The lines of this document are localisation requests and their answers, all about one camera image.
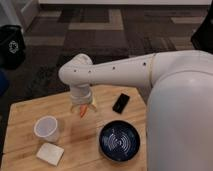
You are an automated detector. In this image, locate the translucent plastic cup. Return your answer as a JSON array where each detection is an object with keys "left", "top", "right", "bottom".
[{"left": 34, "top": 116, "right": 60, "bottom": 142}]

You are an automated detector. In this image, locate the white cabinet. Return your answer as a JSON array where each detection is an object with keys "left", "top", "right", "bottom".
[{"left": 0, "top": 0, "right": 40, "bottom": 31}]

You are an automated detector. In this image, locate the blue object at left edge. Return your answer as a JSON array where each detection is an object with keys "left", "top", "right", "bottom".
[{"left": 0, "top": 70, "right": 9, "bottom": 96}]

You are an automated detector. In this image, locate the black office chair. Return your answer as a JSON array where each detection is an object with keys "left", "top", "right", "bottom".
[{"left": 191, "top": 2, "right": 213, "bottom": 54}]

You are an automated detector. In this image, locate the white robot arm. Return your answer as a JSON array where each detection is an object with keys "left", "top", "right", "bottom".
[{"left": 58, "top": 50, "right": 213, "bottom": 171}]

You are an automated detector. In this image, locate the black recycling bin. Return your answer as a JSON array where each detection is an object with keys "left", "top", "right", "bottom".
[{"left": 0, "top": 25, "right": 25, "bottom": 70}]

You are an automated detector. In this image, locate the white sponge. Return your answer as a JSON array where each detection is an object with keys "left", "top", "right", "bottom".
[{"left": 36, "top": 143, "right": 64, "bottom": 166}]

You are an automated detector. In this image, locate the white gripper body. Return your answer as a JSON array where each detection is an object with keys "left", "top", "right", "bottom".
[{"left": 70, "top": 84, "right": 92, "bottom": 105}]

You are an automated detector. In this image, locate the black smartphone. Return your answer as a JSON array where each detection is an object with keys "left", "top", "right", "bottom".
[{"left": 112, "top": 93, "right": 130, "bottom": 114}]

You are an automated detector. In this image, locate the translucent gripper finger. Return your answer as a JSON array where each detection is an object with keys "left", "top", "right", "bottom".
[
  {"left": 70, "top": 104, "right": 77, "bottom": 112},
  {"left": 88, "top": 103, "right": 97, "bottom": 112}
]

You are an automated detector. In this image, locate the orange carrot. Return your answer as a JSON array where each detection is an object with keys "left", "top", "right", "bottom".
[{"left": 79, "top": 105, "right": 88, "bottom": 118}]

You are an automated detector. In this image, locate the dark blue bowl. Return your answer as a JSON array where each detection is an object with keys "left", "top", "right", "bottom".
[{"left": 99, "top": 120, "right": 140, "bottom": 162}]

